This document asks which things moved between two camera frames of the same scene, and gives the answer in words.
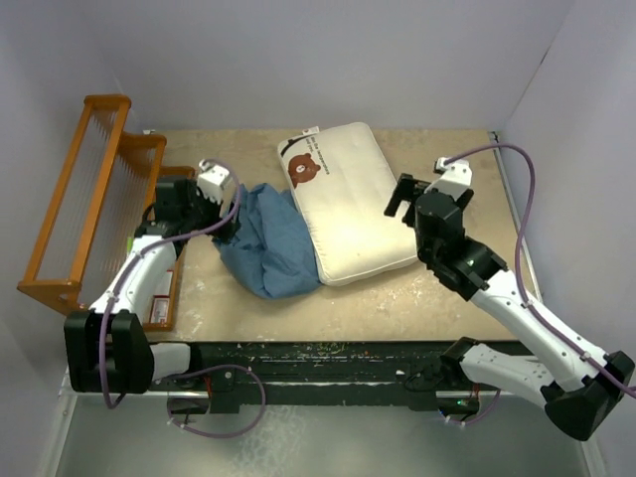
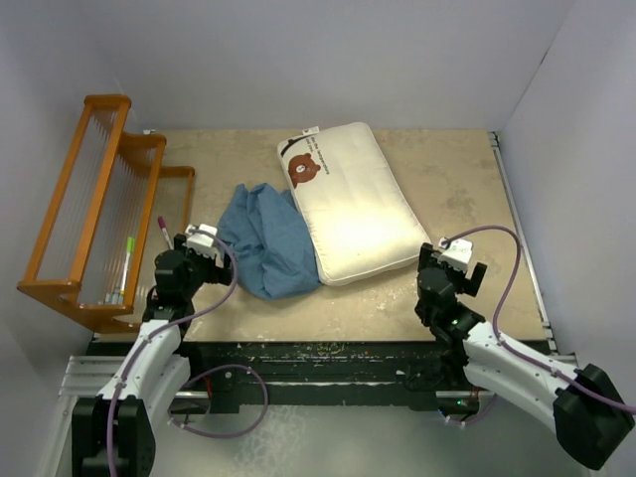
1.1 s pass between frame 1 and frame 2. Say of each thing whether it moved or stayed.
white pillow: stayed
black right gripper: moved
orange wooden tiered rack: stayed
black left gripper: moved
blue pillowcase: stayed
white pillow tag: stayed
